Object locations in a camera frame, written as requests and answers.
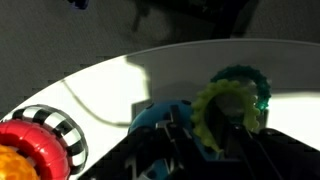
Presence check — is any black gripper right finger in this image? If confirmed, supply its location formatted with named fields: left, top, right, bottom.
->
left=213, top=122, right=320, bottom=180

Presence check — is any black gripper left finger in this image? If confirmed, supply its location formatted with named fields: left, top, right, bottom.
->
left=79, top=104, right=204, bottom=180

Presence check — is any light green bumpy ring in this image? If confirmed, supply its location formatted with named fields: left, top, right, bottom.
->
left=191, top=78, right=261, bottom=153

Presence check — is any blue ring with dark dots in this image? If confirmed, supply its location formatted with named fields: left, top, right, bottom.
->
left=127, top=98, right=214, bottom=180

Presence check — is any dark green thin ring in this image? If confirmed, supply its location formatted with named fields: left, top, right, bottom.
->
left=210, top=64, right=272, bottom=115

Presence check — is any orange post stand striped base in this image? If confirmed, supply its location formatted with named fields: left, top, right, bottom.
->
left=1, top=104, right=89, bottom=176

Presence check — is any red ring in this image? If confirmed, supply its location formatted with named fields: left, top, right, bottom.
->
left=0, top=119, right=72, bottom=180

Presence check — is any orange bumpy ring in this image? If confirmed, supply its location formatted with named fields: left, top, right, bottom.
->
left=0, top=144, right=41, bottom=180

